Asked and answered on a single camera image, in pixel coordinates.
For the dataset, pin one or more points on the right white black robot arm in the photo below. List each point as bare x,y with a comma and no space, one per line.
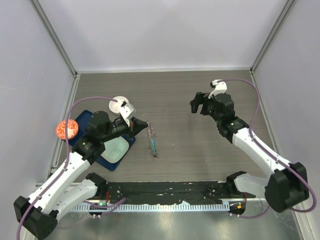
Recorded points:
285,183

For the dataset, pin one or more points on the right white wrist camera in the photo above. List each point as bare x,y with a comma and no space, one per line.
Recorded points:
218,87

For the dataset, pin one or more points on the dark blue tray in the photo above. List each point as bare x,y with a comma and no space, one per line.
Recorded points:
83,120

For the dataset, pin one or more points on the white round bowl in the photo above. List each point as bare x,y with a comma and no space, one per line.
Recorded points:
114,106

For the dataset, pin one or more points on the white slotted cable duct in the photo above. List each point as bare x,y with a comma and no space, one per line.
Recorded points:
131,208

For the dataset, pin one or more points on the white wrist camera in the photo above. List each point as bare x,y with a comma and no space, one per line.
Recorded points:
127,112
218,87

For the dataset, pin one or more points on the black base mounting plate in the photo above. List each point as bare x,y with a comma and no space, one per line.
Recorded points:
170,192

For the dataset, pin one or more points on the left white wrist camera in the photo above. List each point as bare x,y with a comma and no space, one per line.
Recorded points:
127,112

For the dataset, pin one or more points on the blue keyring with keys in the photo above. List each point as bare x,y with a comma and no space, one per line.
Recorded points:
151,136

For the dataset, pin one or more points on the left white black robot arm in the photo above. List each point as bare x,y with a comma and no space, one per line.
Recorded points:
40,212

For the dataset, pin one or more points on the pale green divided plate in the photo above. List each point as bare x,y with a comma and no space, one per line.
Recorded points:
115,149

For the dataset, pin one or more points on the aluminium frame rail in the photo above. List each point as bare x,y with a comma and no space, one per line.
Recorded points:
282,193

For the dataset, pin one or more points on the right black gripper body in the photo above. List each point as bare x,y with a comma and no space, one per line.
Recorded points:
208,107

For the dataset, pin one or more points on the orange patterned bowl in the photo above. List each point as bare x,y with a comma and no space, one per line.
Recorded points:
70,129

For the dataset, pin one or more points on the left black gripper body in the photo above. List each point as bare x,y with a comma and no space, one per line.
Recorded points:
121,128

